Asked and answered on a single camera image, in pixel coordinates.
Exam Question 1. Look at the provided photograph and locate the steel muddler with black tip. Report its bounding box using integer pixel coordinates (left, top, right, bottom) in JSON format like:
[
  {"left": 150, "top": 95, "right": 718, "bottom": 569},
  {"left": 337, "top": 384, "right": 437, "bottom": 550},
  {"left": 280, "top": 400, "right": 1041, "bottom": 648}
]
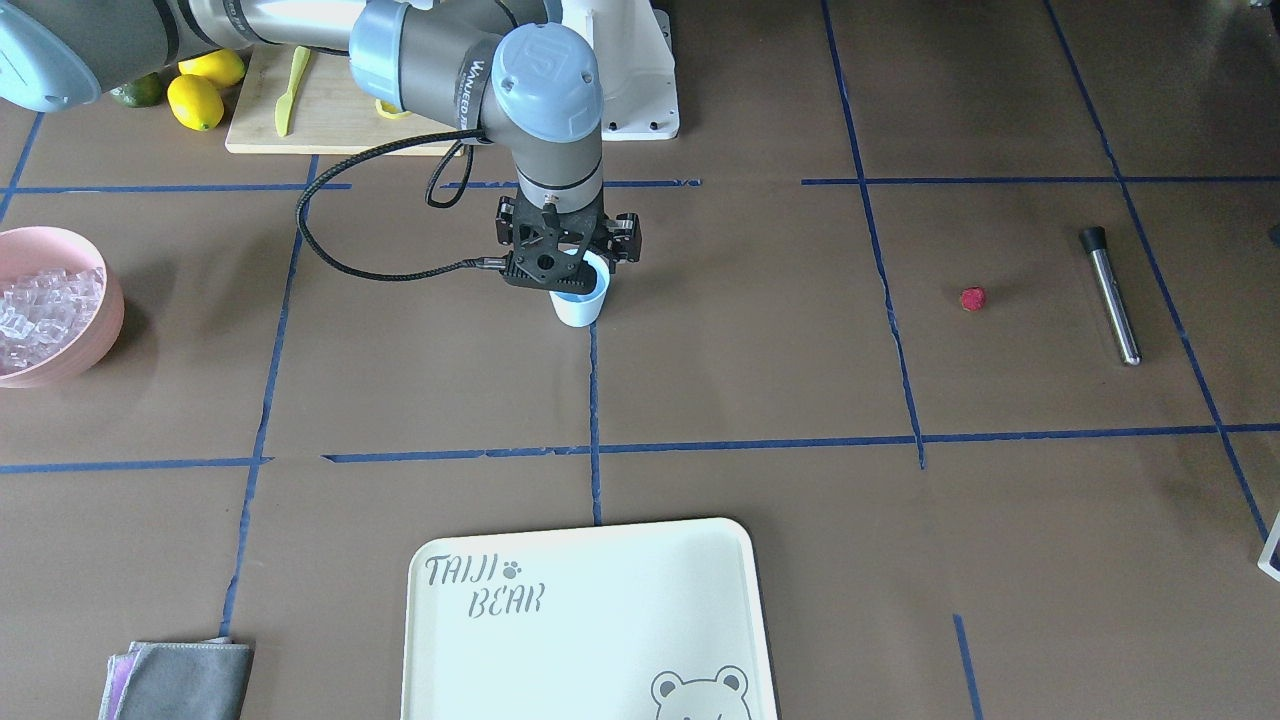
[{"left": 1078, "top": 225, "right": 1142, "bottom": 366}]

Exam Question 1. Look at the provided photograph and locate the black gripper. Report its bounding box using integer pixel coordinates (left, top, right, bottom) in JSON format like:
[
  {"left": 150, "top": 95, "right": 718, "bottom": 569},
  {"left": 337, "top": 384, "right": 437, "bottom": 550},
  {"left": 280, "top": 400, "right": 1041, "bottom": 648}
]
[{"left": 495, "top": 195, "right": 643, "bottom": 293}]

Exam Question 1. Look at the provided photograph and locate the green lime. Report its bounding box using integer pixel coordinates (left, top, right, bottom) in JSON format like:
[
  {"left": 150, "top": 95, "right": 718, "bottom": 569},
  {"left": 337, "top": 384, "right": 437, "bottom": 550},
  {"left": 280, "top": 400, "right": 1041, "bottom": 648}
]
[{"left": 108, "top": 72, "right": 166, "bottom": 109}]

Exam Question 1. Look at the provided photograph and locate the grey folded cloth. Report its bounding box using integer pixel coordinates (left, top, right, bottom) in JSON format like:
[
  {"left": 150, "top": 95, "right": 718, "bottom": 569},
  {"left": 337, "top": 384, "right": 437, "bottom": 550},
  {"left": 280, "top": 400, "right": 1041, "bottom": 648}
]
[{"left": 99, "top": 635, "right": 255, "bottom": 719}]

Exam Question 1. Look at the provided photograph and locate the cream bear serving tray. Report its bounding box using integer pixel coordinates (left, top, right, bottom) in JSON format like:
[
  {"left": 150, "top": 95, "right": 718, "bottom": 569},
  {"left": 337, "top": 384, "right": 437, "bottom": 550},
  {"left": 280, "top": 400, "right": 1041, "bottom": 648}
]
[{"left": 399, "top": 518, "right": 780, "bottom": 719}]

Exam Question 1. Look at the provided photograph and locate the light blue plastic cup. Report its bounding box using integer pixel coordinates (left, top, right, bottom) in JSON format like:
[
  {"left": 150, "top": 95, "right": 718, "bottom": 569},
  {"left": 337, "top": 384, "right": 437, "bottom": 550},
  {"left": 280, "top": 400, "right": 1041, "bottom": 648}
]
[{"left": 549, "top": 250, "right": 612, "bottom": 328}]

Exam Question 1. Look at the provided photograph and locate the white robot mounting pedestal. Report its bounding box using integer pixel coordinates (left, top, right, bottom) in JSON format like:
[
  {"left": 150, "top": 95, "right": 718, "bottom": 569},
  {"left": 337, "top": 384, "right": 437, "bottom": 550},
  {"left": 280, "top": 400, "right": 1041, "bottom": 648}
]
[{"left": 561, "top": 1, "right": 681, "bottom": 142}]

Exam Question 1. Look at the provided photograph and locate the yellow lemon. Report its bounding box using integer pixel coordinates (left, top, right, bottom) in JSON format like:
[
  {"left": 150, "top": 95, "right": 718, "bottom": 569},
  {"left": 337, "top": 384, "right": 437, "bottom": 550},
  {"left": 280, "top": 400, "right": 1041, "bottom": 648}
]
[
  {"left": 178, "top": 49, "right": 247, "bottom": 90},
  {"left": 166, "top": 74, "right": 225, "bottom": 132}
]

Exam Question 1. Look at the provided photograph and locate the pink bowl of ice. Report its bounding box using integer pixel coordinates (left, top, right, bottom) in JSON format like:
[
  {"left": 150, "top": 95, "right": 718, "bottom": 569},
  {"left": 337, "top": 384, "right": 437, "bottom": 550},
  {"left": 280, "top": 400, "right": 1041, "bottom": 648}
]
[{"left": 1, "top": 225, "right": 125, "bottom": 389}]

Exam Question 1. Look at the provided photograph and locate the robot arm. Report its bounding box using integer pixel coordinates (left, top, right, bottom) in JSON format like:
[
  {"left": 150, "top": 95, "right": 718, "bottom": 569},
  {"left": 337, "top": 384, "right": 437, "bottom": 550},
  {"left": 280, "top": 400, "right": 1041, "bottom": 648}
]
[{"left": 1, "top": 1, "right": 641, "bottom": 295}]

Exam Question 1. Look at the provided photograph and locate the red strawberry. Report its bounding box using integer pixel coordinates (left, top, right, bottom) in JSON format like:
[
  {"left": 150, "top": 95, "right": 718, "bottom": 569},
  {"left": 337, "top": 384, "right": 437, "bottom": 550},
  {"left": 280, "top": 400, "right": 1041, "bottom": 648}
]
[{"left": 960, "top": 286, "right": 988, "bottom": 313}]

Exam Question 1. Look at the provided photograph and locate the yellow plastic knife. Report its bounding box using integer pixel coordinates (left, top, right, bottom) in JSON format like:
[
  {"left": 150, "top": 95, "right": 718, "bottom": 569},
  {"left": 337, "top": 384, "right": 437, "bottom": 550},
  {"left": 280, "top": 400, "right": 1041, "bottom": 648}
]
[{"left": 273, "top": 46, "right": 312, "bottom": 138}]

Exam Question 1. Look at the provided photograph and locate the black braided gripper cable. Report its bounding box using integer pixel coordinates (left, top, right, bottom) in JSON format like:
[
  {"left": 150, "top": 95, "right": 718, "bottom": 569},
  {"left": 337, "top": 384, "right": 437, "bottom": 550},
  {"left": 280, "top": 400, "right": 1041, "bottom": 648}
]
[{"left": 296, "top": 129, "right": 513, "bottom": 283}]

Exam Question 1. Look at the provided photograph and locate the wooden cutting board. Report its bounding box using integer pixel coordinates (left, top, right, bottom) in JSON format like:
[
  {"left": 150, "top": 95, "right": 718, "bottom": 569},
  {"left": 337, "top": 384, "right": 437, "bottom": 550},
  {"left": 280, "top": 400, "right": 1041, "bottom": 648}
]
[{"left": 225, "top": 45, "right": 451, "bottom": 156}]

